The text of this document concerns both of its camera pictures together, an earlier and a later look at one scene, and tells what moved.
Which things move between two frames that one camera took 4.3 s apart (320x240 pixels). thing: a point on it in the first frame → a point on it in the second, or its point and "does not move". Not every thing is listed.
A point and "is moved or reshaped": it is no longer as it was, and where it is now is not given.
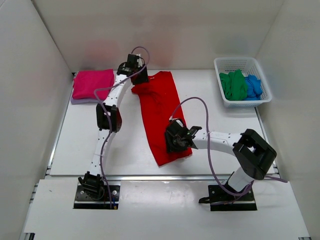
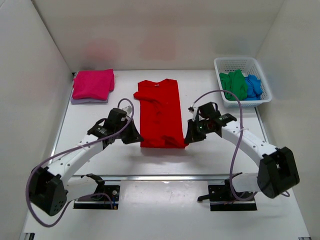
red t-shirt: x=161 y=97 is moved or reshaped
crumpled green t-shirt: x=234 y=85 does not move
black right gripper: x=171 y=147 → x=192 y=136
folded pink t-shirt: x=93 y=84 does not move
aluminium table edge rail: x=153 y=178 does not move
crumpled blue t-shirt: x=254 y=87 does not move
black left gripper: x=144 y=78 → x=135 y=135
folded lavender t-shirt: x=82 y=101 does not move
